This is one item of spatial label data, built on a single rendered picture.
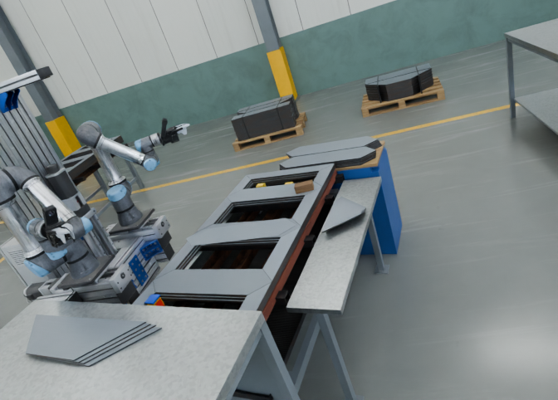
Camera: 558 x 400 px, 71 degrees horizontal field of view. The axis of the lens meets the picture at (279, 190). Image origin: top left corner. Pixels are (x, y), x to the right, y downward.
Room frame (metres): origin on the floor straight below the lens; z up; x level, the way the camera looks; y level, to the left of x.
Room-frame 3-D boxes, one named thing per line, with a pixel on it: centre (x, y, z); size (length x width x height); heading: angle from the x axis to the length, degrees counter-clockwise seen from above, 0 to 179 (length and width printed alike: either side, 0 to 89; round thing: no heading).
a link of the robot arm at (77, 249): (1.88, 1.12, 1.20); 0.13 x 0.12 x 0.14; 136
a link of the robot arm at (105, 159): (2.49, 0.97, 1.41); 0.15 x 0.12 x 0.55; 7
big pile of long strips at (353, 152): (2.83, -0.45, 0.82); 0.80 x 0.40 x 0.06; 60
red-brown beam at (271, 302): (1.90, -0.01, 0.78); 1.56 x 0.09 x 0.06; 150
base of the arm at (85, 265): (1.89, 1.11, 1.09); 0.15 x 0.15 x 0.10
